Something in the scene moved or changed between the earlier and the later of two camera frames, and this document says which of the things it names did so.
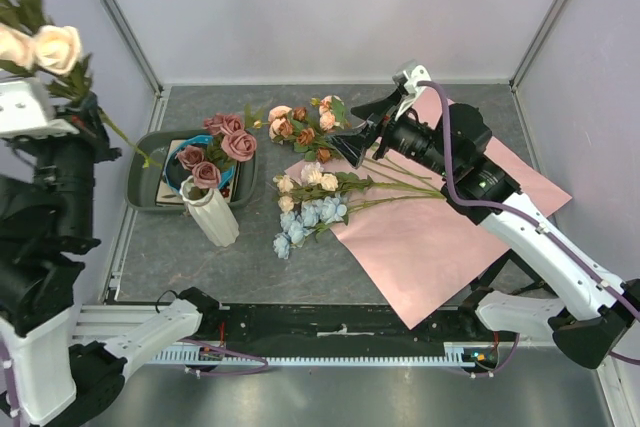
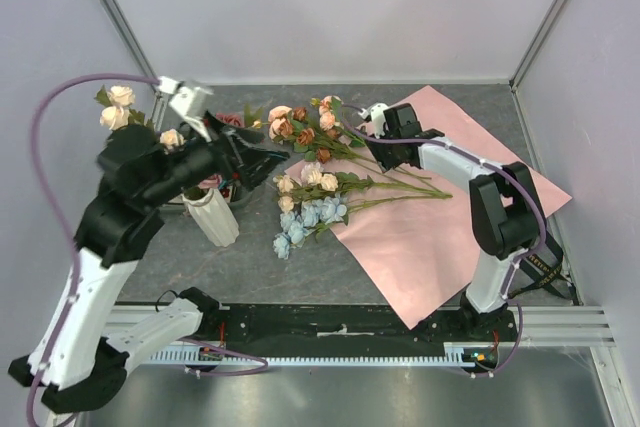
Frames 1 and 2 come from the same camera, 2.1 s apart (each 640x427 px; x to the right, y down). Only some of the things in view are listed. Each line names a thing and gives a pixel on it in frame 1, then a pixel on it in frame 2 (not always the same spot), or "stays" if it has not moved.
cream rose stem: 30,38 -> 117,113
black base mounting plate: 335,324 stays
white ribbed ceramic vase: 212,215 stays
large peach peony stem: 331,108 -> 282,126
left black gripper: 94,129 -> 251,165
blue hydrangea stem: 297,225 stays
